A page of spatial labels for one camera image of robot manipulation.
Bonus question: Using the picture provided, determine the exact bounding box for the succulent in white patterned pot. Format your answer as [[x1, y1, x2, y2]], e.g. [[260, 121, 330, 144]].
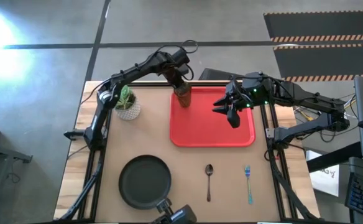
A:
[[114, 84, 142, 121]]

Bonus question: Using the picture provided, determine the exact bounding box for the yellow cable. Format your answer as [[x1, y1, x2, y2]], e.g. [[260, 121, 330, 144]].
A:
[[296, 108, 315, 122]]

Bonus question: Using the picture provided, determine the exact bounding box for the dark metal spoon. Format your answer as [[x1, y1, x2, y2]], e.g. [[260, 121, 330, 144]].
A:
[[204, 164, 214, 202]]

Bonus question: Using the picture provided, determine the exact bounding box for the black aluminium table frame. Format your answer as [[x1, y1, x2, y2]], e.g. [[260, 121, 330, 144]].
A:
[[53, 80, 321, 223]]

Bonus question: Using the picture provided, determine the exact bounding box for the tan table mat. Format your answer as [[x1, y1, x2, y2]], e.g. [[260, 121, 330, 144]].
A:
[[94, 85, 282, 223]]

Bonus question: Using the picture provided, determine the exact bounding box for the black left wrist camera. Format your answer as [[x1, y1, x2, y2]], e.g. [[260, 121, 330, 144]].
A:
[[172, 48, 191, 65]]

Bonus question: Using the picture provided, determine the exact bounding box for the iridescent blue fork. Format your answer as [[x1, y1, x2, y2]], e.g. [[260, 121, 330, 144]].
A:
[[244, 165, 254, 205]]

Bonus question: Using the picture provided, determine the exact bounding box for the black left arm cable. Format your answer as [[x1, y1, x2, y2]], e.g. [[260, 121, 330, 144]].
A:
[[156, 39, 199, 55]]

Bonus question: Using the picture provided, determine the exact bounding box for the white paper bag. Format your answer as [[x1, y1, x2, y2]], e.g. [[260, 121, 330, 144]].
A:
[[305, 151, 341, 198]]

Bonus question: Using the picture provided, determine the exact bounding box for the black desk beam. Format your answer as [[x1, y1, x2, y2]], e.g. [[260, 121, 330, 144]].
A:
[[305, 141, 363, 174]]

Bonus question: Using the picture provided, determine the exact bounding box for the black hazard-striped floor mat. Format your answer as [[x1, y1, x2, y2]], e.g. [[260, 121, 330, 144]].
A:
[[273, 43, 363, 83], [264, 11, 363, 43]]

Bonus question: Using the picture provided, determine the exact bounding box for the black round plate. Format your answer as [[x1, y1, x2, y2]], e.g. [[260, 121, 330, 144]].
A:
[[118, 154, 172, 210]]

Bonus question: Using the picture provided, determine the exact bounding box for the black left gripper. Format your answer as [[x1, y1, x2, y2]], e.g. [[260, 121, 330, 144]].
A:
[[155, 51, 195, 92]]

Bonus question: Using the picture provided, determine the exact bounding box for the black box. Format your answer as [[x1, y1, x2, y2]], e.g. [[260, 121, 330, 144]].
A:
[[198, 67, 243, 82]]

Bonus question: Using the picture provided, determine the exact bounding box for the red plastic tray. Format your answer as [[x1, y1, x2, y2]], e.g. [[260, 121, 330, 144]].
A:
[[169, 86, 256, 148]]

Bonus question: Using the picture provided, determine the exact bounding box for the black leader arm handle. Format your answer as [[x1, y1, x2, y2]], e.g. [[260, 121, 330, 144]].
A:
[[150, 197, 198, 224]]

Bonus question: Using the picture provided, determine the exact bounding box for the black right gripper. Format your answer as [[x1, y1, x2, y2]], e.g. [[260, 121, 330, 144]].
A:
[[213, 72, 275, 129]]

